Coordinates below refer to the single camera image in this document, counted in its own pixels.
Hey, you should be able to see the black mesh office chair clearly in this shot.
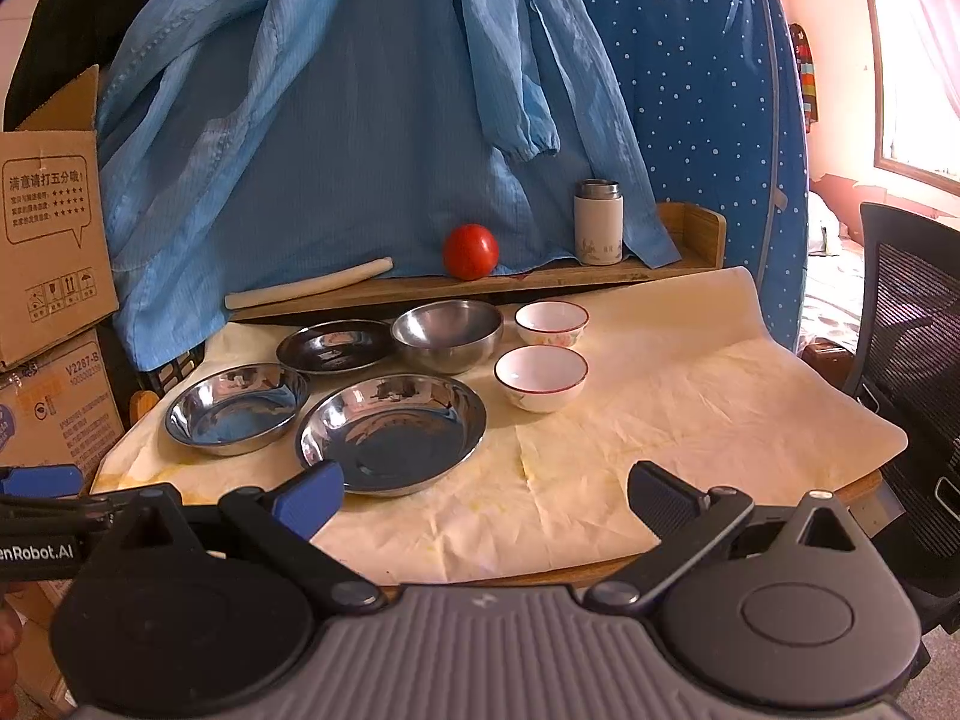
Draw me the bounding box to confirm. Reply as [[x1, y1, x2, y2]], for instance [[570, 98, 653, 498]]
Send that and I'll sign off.
[[844, 203, 960, 634]]

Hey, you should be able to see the blue dotted tent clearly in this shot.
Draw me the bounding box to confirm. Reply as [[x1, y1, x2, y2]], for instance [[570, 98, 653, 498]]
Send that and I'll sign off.
[[583, 0, 809, 348]]

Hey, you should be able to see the wooden shelf tray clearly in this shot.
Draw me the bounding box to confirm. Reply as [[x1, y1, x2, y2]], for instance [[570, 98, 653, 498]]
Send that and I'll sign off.
[[229, 202, 727, 322]]

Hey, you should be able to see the light blue hanging coat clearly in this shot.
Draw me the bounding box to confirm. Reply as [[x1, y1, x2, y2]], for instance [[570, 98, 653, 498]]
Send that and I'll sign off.
[[98, 0, 679, 371]]

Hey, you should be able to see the orange round object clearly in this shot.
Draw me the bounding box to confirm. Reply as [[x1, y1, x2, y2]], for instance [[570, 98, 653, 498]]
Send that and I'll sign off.
[[128, 390, 160, 424]]

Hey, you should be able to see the person's left hand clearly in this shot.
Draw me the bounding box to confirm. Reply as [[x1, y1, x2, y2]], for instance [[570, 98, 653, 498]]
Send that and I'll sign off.
[[0, 606, 23, 706]]

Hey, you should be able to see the cardboard box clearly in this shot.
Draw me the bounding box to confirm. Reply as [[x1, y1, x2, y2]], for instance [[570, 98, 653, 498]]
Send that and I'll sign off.
[[0, 65, 117, 371], [0, 330, 124, 486]]

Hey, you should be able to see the deep steel bowl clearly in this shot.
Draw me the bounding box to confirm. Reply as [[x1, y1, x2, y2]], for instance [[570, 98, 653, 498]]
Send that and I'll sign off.
[[391, 299, 505, 376]]

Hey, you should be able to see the upper cardboard box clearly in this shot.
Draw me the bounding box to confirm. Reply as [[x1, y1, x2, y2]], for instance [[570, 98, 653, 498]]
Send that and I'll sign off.
[[0, 65, 117, 371]]

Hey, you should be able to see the white ceramic bowl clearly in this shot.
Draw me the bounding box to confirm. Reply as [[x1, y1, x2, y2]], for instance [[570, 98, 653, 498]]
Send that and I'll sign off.
[[493, 346, 589, 415], [514, 301, 590, 348]]

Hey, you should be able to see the lower cardboard box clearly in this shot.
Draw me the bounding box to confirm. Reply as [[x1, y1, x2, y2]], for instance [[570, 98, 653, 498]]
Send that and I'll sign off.
[[0, 330, 124, 486]]

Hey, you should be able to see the black plastic crate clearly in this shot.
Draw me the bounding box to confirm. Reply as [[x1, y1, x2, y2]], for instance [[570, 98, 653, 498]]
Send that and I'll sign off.
[[137, 343, 205, 398]]

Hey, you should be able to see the white thermos cup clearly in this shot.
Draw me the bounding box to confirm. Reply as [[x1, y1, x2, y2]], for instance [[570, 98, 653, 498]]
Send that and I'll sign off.
[[574, 179, 623, 266]]

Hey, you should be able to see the red tomato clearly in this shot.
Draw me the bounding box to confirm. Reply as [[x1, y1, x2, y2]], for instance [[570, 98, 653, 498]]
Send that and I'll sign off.
[[443, 224, 500, 281]]

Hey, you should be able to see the white rolling pin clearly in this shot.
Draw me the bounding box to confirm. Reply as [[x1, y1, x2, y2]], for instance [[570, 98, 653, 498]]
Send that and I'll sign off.
[[224, 257, 394, 312]]

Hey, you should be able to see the dark steel plate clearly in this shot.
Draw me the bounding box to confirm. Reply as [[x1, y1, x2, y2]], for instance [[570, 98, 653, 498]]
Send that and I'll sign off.
[[275, 319, 395, 376]]

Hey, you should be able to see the cream paper table cover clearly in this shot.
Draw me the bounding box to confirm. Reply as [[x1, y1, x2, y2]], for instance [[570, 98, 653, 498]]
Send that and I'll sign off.
[[89, 265, 910, 587]]

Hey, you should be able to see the large steel plate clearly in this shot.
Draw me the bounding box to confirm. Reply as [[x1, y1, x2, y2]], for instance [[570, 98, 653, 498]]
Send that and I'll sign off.
[[296, 372, 487, 497]]

